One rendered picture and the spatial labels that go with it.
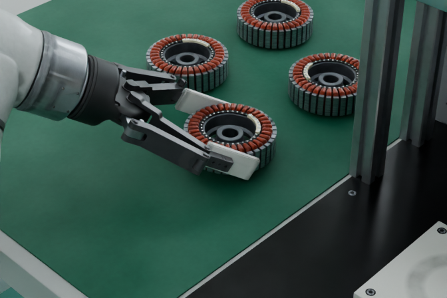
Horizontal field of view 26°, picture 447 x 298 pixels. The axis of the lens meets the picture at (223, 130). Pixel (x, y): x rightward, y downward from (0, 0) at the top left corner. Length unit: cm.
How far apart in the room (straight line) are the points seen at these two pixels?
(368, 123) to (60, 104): 34
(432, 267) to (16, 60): 47
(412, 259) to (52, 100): 41
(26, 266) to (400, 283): 39
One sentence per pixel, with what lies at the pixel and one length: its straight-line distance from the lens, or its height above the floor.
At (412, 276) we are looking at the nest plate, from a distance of 100.
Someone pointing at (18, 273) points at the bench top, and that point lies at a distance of 108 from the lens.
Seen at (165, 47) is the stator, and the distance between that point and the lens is 134.
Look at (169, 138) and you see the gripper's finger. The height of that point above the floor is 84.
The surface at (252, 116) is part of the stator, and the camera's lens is 118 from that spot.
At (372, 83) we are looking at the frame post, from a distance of 105.
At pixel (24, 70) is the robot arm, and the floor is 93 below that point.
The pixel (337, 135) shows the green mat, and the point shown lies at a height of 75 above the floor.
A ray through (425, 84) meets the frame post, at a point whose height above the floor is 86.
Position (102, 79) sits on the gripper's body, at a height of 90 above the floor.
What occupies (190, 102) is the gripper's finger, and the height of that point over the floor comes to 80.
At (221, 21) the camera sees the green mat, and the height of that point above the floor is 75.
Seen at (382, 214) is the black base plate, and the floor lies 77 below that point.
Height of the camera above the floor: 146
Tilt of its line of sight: 35 degrees down
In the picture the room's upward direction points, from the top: straight up
